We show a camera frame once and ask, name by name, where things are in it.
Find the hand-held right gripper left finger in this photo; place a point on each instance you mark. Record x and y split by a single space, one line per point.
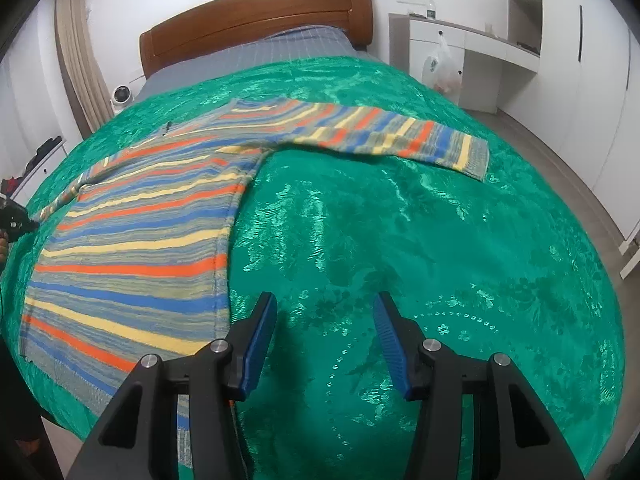
260 340

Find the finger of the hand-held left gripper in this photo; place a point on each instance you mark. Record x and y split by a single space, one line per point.
29 225

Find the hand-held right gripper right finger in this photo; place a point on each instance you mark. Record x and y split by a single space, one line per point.
389 340

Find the striped knit sweater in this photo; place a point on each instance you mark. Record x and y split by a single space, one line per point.
150 240

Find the red cloth item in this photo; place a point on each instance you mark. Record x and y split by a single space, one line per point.
10 183

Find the green satin blanket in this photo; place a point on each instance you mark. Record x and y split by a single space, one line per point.
400 240

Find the beige curtain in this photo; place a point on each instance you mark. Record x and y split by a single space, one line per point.
82 60

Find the person's dark clothing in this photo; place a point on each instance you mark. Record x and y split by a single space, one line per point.
20 400

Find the white plastic bag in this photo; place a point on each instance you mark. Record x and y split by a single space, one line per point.
440 67

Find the grey checked bed sheet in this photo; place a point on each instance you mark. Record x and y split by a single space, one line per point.
250 55

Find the white desk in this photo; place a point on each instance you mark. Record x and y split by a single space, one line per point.
480 50

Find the wooden headboard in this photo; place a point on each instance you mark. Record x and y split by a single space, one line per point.
250 15

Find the white wardrobe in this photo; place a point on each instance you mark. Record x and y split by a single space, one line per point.
600 110

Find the small bottle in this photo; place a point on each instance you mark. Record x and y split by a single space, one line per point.
431 10

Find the white round camera device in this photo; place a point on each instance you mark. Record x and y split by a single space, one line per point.
121 96

